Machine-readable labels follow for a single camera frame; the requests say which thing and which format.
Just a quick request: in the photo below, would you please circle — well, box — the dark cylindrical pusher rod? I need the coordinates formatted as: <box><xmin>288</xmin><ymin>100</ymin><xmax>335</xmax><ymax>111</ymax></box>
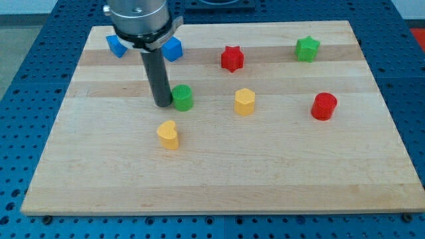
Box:
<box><xmin>141</xmin><ymin>48</ymin><xmax>173</xmax><ymax>108</ymax></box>

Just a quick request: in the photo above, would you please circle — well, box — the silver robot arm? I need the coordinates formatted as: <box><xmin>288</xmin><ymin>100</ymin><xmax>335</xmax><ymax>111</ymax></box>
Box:
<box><xmin>103</xmin><ymin>0</ymin><xmax>183</xmax><ymax>53</ymax></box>

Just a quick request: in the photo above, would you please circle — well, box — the green star block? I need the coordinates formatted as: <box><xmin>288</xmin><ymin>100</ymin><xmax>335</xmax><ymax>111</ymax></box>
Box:
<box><xmin>295</xmin><ymin>36</ymin><xmax>321</xmax><ymax>62</ymax></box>

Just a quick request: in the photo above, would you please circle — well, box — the yellow heart block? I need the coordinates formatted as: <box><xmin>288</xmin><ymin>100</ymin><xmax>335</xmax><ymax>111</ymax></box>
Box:
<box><xmin>157</xmin><ymin>120</ymin><xmax>179</xmax><ymax>150</ymax></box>

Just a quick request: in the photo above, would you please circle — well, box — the wooden board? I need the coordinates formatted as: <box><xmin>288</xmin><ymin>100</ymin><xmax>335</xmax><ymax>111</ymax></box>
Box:
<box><xmin>21</xmin><ymin>21</ymin><xmax>424</xmax><ymax>216</ymax></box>

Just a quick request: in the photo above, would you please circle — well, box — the yellow hexagon block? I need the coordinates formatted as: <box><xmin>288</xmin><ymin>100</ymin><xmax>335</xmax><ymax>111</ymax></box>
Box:
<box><xmin>234</xmin><ymin>88</ymin><xmax>256</xmax><ymax>116</ymax></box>

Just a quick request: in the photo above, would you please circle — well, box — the green cylinder block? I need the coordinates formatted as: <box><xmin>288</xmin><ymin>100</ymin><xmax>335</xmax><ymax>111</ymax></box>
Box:
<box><xmin>171</xmin><ymin>84</ymin><xmax>193</xmax><ymax>112</ymax></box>

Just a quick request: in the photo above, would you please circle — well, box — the red star block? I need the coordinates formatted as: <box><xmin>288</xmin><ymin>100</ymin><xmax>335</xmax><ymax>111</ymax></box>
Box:
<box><xmin>220</xmin><ymin>46</ymin><xmax>244</xmax><ymax>72</ymax></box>

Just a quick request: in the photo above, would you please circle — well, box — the blue block left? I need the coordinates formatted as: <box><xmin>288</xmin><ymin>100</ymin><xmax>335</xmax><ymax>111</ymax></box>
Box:
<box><xmin>106</xmin><ymin>35</ymin><xmax>128</xmax><ymax>58</ymax></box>

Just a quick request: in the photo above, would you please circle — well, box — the blue cube block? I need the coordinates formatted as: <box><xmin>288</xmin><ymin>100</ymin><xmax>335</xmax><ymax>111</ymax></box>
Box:
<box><xmin>161</xmin><ymin>37</ymin><xmax>183</xmax><ymax>62</ymax></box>

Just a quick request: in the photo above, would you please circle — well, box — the red cylinder block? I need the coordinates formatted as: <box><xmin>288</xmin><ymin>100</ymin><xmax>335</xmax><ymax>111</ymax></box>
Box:
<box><xmin>311</xmin><ymin>92</ymin><xmax>337</xmax><ymax>121</ymax></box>

